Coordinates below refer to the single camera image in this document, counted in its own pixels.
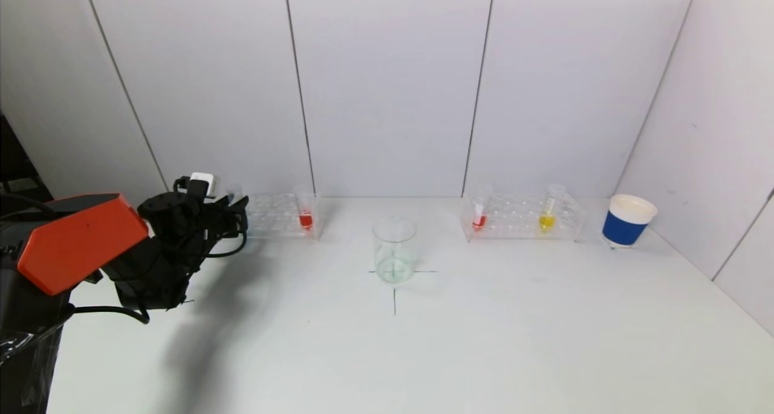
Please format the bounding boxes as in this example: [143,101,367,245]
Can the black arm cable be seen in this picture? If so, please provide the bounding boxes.
[67,221,249,325]

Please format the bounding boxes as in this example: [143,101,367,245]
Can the crinkled black plastic wrap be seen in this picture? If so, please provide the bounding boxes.
[0,329,64,414]

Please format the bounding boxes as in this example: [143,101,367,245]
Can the clear acrylic test tube rack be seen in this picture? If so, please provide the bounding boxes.
[460,192,586,243]
[241,193,322,241]

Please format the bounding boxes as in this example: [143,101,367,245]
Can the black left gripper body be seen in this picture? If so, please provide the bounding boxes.
[202,202,249,238]

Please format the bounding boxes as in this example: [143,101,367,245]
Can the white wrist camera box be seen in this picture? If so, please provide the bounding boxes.
[189,172,216,198]

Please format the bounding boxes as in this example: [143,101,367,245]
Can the test tube with red pigment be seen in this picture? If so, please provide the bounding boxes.
[295,186,316,232]
[470,186,492,232]

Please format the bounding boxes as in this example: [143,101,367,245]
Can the test tube with yellow pigment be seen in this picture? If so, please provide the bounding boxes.
[537,183,565,234]

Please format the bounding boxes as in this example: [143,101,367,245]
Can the black office chair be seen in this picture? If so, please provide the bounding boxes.
[0,115,52,204]

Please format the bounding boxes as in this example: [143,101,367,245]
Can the clear glass beaker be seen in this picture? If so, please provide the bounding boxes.
[372,216,417,285]

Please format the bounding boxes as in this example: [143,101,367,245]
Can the white paper cup blue sleeve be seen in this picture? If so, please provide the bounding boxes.
[602,194,658,249]

